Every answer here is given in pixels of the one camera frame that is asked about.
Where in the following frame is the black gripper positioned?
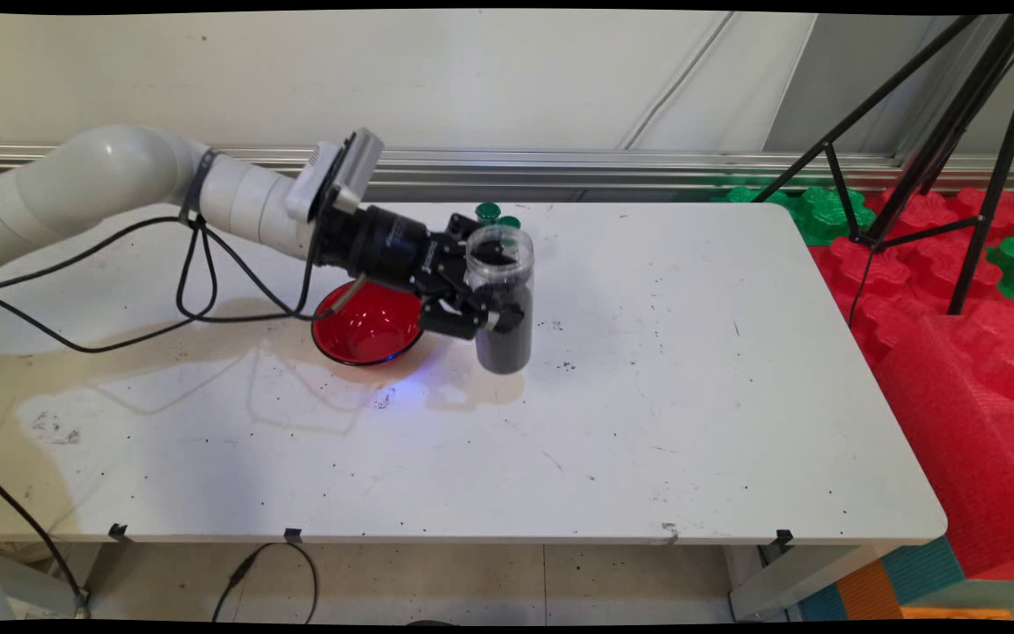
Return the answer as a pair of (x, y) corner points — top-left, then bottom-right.
(317, 204), (526, 342)

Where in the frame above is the clear jar of black grains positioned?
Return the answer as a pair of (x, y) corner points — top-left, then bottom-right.
(465, 225), (534, 376)

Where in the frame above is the red bowl with black rim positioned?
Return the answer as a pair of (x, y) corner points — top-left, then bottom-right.
(311, 280), (425, 367)

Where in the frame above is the flat green foam puzzle piece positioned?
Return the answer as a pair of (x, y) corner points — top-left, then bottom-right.
(712, 183), (791, 209)

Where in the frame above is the large green foam puzzle piece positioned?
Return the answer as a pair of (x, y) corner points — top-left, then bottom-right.
(791, 185), (876, 247)

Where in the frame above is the red foam puzzle floor mat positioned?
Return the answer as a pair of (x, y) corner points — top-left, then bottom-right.
(806, 187), (1014, 371)

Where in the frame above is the grey angled table leg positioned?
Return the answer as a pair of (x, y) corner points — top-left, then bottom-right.
(0, 544), (90, 619)
(729, 543), (888, 622)

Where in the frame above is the black tripod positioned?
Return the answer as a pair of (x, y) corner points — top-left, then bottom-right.
(752, 12), (1014, 316)

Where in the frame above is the teal and orange foam mat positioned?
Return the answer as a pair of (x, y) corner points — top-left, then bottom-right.
(797, 535), (1014, 622)

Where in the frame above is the aluminium rail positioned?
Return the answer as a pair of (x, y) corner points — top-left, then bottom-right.
(0, 144), (1014, 204)

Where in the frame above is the white grey wrist camera box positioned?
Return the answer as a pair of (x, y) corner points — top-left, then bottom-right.
(285, 128), (386, 223)

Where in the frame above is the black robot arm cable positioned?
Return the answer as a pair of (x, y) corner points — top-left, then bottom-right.
(0, 210), (368, 354)

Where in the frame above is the black floor cable with plug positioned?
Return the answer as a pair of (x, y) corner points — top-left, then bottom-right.
(211, 542), (320, 624)

